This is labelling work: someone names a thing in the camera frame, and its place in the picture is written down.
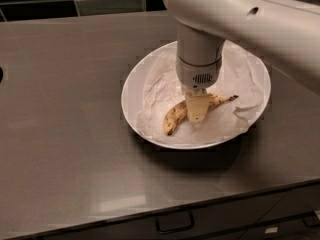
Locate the spotted yellow banana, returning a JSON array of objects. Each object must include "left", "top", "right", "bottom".
[{"left": 163, "top": 93, "right": 238, "bottom": 136}]

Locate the white label sticker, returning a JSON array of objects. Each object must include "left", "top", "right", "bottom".
[{"left": 265, "top": 227, "right": 278, "bottom": 234}]

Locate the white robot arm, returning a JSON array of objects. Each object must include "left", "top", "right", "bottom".
[{"left": 163, "top": 0, "right": 320, "bottom": 122}]

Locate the white bowl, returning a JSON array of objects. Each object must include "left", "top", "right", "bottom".
[{"left": 121, "top": 42, "right": 271, "bottom": 150}]

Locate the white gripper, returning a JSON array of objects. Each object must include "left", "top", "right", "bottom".
[{"left": 176, "top": 58, "right": 222, "bottom": 123}]

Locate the black drawer handle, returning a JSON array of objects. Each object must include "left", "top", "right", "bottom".
[{"left": 155, "top": 211, "right": 195, "bottom": 234}]

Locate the white crumpled paper liner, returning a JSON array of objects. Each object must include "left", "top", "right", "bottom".
[{"left": 137, "top": 43, "right": 265, "bottom": 146}]

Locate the dark cabinet drawer front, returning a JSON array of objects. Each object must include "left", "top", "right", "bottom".
[{"left": 43, "top": 182, "right": 320, "bottom": 240}]

